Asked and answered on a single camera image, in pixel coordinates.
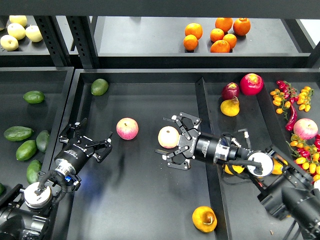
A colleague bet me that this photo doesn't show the orange right middle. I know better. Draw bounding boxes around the orange right middle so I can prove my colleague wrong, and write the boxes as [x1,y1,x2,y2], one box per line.
[223,33,237,50]

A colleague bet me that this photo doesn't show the red chili pepper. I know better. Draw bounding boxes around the red chili pepper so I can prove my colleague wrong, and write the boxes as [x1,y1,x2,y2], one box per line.
[285,105,297,131]

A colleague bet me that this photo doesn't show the black left tray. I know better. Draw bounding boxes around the black left tray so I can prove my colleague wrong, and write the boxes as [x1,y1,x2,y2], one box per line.
[0,67,74,200]

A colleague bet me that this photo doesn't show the pale pink apple centre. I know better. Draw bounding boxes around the pale pink apple centre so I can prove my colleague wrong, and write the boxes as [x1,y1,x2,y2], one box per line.
[157,126,180,149]

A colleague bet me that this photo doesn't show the pink apple right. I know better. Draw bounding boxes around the pink apple right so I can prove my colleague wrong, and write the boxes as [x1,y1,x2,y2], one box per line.
[293,118,318,140]

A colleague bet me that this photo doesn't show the orange cherry tomato bunch left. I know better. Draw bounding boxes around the orange cherry tomato bunch left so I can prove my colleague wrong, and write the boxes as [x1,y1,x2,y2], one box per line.
[269,88,291,115]

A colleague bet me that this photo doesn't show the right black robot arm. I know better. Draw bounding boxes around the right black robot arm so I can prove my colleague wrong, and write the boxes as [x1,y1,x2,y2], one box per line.
[155,112,320,240]

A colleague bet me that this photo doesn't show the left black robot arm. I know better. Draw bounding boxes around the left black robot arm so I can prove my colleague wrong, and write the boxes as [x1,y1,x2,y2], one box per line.
[0,118,113,240]

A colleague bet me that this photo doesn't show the black tray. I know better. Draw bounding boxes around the black tray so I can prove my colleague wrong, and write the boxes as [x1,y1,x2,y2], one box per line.
[0,67,74,200]
[52,69,320,240]

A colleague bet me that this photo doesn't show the dark green avocado left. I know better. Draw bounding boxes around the dark green avocado left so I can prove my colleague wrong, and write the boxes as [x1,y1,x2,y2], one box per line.
[3,126,34,142]

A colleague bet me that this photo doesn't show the green avocado at tray corner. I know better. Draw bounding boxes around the green avocado at tray corner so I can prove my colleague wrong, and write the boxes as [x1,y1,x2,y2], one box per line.
[90,78,109,96]

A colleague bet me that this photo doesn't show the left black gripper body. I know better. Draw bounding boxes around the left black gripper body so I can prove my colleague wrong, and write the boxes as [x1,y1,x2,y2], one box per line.
[54,136,95,175]

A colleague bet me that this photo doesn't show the yellow pear right tray middle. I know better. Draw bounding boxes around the yellow pear right tray middle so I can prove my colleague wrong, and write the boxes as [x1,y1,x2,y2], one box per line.
[271,157,288,175]

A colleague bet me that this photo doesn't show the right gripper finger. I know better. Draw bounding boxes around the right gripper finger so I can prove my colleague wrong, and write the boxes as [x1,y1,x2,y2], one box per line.
[154,146,192,172]
[162,111,202,139]

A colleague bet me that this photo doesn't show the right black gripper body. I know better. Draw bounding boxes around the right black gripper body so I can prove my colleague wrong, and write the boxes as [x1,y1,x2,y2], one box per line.
[177,128,237,165]

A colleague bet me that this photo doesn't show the red apple large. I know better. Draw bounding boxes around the red apple large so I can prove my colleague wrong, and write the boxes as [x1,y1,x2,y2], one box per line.
[239,73,264,96]

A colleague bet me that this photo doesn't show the yellow pear right tray left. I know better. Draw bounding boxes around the yellow pear right tray left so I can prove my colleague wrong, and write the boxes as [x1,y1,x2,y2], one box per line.
[223,164,245,175]

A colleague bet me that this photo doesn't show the orange left bottom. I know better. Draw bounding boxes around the orange left bottom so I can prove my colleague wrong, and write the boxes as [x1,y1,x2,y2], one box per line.
[183,34,198,51]

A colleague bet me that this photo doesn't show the orange front bottom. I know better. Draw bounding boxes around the orange front bottom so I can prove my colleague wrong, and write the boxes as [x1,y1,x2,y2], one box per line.
[210,39,231,53]

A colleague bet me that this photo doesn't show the pale yellow pear front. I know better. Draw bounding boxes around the pale yellow pear front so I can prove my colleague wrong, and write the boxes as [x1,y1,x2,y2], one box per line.
[0,34,19,52]

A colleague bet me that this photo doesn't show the mixed cherry tomato bunch lower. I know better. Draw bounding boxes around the mixed cherry tomato bunch lower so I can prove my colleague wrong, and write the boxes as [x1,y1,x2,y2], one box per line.
[286,133,320,184]

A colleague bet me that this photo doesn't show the pale yellow pear right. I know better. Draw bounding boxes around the pale yellow pear right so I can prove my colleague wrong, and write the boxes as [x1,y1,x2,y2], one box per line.
[25,25,43,43]

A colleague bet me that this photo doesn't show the black perforated shelf post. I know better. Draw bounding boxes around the black perforated shelf post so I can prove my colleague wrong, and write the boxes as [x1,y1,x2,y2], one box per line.
[66,15,100,69]

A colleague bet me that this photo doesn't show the dark green avocado upright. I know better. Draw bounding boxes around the dark green avocado upright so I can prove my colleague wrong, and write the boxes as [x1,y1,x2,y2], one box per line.
[36,130,50,153]

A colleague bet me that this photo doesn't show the black centre tray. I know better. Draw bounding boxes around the black centre tray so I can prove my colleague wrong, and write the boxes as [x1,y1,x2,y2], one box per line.
[52,69,320,240]

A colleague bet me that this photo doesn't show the orange left top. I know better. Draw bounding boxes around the orange left top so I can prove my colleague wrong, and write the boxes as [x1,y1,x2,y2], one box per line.
[184,22,203,40]

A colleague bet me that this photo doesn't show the pink apple left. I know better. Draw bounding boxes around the pink apple left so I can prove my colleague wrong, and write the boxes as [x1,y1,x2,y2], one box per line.
[116,117,139,140]

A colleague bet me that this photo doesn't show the orange back top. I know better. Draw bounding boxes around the orange back top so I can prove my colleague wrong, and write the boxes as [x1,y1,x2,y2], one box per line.
[215,17,233,33]

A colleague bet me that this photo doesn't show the red cherry tomato bunch top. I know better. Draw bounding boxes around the red cherry tomato bunch top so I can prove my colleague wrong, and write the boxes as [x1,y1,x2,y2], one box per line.
[276,80,297,99]

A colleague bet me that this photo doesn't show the black perforated post left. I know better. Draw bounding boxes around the black perforated post left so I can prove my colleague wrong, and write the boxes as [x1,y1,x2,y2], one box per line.
[33,15,72,67]

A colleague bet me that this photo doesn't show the dark red apple small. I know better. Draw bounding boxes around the dark red apple small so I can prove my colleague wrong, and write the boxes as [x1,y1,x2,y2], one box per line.
[221,82,240,100]

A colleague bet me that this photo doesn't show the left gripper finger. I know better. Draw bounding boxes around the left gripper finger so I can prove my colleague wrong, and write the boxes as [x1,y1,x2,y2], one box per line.
[84,131,113,164]
[58,118,88,144]

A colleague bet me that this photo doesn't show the yellow pear tray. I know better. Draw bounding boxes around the yellow pear tray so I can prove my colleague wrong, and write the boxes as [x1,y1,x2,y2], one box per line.
[271,157,288,175]
[223,164,245,175]

